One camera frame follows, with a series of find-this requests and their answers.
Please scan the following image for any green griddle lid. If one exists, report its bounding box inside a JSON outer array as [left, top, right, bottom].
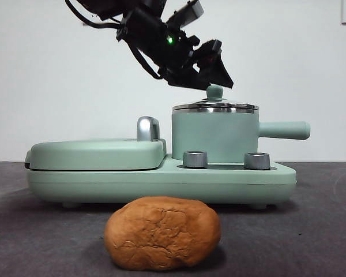
[[24, 138, 168, 171]]

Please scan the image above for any chrome curved handle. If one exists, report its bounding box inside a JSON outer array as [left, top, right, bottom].
[[136, 116, 162, 143]]

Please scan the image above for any green breakfast machine base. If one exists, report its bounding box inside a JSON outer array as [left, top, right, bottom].
[[25, 154, 298, 209]]

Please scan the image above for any black cable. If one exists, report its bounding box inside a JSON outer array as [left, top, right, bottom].
[[65, 0, 125, 29], [129, 43, 166, 80]]

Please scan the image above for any silver control knob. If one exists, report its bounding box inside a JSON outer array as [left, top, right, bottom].
[[244, 152, 271, 170], [183, 150, 208, 169]]

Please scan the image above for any brown potato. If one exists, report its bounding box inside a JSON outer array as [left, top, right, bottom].
[[103, 196, 221, 271]]

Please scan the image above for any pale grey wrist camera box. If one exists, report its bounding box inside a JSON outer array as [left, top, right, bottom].
[[166, 0, 205, 29]]

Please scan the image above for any green pot with side handle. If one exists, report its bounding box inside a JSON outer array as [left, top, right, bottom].
[[171, 108, 311, 163]]

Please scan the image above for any glass pot lid green knob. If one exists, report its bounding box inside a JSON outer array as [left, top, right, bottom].
[[172, 85, 260, 113]]

